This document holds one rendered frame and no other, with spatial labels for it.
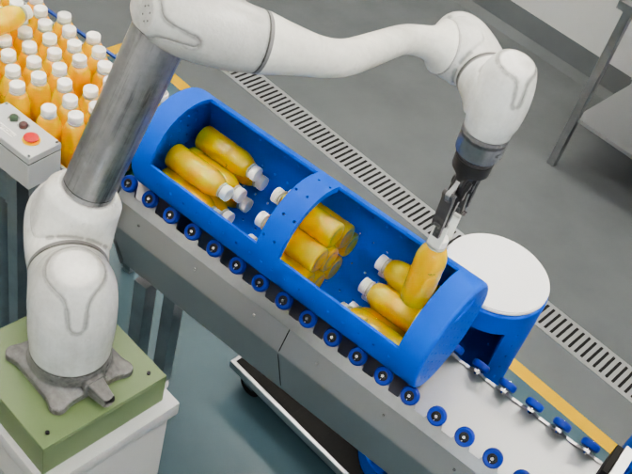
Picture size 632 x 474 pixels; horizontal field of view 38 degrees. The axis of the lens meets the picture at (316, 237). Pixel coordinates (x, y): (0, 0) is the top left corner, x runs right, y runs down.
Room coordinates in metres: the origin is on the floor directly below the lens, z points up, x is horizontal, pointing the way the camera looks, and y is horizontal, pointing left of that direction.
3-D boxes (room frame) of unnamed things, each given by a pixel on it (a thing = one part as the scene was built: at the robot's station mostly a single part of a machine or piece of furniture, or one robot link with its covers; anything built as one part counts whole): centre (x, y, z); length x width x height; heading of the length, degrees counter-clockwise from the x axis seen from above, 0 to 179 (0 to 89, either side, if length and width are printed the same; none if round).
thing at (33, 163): (1.66, 0.76, 1.05); 0.20 x 0.10 x 0.10; 64
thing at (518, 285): (1.75, -0.46, 1.03); 0.28 x 0.28 x 0.01
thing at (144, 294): (1.74, 0.42, 0.31); 0.06 x 0.06 x 0.63; 64
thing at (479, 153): (1.42, -0.24, 1.62); 0.09 x 0.09 x 0.06
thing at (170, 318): (1.86, 0.36, 0.31); 0.06 x 0.06 x 0.63; 64
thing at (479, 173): (1.43, -0.24, 1.54); 0.08 x 0.07 x 0.09; 154
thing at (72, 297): (1.08, 0.39, 1.25); 0.18 x 0.16 x 0.22; 26
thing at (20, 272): (1.66, 0.76, 0.50); 0.04 x 0.04 x 1.00; 64
